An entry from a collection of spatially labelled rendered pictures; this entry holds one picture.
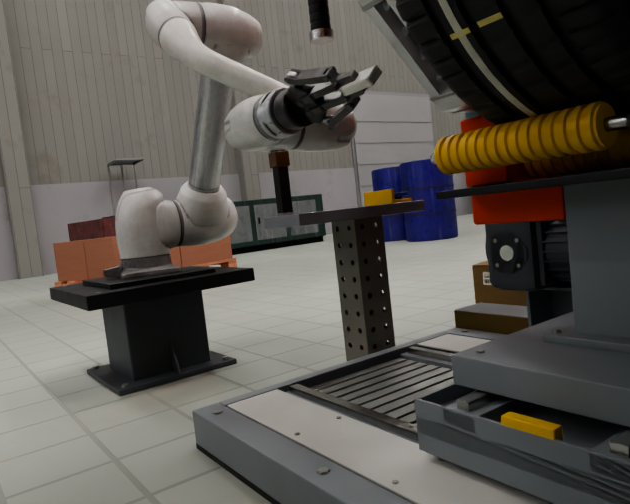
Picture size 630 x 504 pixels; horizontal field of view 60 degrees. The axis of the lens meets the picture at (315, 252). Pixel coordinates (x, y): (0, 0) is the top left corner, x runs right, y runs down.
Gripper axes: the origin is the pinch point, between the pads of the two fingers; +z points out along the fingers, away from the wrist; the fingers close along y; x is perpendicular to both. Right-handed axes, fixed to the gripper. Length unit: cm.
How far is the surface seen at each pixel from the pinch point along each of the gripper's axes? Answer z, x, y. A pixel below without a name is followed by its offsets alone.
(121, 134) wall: -808, 244, -47
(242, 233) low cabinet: -615, 185, -233
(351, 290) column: -52, -5, -53
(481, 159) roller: 15.3, -5.1, -15.5
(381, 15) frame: 8.4, 3.1, 6.3
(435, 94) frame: 7.8, 2.9, -8.1
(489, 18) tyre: 26.6, -3.1, 2.5
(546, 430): 29, -35, -30
